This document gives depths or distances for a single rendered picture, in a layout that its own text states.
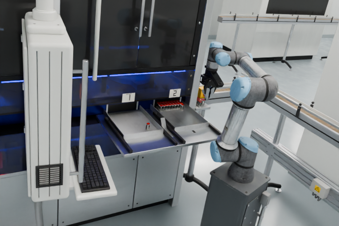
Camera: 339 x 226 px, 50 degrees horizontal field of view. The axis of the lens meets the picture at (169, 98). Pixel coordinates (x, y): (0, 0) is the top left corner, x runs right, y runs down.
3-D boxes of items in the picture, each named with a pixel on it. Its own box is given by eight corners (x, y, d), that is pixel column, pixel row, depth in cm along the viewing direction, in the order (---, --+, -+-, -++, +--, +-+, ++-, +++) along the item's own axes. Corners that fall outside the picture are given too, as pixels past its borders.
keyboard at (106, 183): (70, 148, 208) (70, 145, 207) (95, 146, 213) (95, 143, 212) (81, 193, 174) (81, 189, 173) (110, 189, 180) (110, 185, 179)
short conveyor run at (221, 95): (187, 107, 270) (191, 88, 264) (177, 99, 282) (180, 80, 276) (257, 99, 304) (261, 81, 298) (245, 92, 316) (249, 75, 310)
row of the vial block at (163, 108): (158, 110, 250) (159, 104, 248) (180, 108, 259) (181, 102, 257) (159, 112, 248) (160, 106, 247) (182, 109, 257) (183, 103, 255)
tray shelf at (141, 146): (95, 117, 234) (95, 114, 233) (187, 106, 268) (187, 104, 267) (124, 157, 197) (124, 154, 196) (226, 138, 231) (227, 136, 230)
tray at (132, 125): (103, 113, 235) (103, 109, 234) (139, 109, 248) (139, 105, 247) (123, 140, 209) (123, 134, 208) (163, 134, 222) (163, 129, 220)
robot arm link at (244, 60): (292, 85, 171) (249, 47, 212) (271, 84, 168) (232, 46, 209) (285, 106, 176) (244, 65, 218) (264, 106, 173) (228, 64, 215)
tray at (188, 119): (150, 108, 252) (150, 104, 251) (181, 104, 265) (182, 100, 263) (174, 132, 226) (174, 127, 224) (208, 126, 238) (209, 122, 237)
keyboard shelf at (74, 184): (50, 152, 207) (50, 148, 206) (99, 148, 217) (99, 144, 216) (58, 204, 169) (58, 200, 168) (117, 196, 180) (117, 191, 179)
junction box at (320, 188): (308, 188, 264) (312, 178, 260) (313, 187, 266) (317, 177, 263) (322, 199, 254) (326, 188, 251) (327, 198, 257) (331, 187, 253)
